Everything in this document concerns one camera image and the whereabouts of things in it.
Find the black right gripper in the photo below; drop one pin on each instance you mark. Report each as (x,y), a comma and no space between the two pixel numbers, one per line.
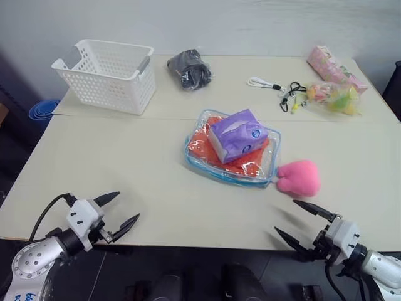
(321,243)

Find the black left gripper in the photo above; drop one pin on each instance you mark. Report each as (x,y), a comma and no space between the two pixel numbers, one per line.
(105,233)

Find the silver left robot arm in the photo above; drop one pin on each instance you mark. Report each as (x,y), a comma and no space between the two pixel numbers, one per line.
(34,260)

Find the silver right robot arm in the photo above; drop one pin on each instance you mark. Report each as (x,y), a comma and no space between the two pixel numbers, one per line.
(380,266)

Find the clear pouch with orange contents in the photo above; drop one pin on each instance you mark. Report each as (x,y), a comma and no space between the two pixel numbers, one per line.
(269,150)

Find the clear bag of colourful sweets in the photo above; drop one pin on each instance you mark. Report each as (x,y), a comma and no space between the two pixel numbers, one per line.
(335,97)

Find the black bagged bundle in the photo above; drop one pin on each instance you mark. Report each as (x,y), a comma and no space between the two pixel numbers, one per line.
(189,70)

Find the pink plush heart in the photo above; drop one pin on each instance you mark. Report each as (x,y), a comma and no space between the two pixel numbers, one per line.
(300,178)

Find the purple tissue pack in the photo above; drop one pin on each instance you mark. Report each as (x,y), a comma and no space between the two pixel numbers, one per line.
(238,135)

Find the small yellow green clip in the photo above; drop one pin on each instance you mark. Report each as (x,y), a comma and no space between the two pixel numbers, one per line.
(297,106)

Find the white perforated plastic basket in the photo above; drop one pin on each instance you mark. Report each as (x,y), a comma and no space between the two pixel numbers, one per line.
(106,75)

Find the pink patterned long box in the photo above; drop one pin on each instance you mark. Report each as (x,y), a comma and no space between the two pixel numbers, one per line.
(332,69)

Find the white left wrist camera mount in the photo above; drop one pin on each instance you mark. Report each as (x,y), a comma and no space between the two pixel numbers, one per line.
(82,216)

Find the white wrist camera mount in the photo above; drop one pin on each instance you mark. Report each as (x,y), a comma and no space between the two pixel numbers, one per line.
(344,238)
(82,216)

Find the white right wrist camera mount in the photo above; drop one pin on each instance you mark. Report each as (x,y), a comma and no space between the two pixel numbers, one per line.
(344,238)

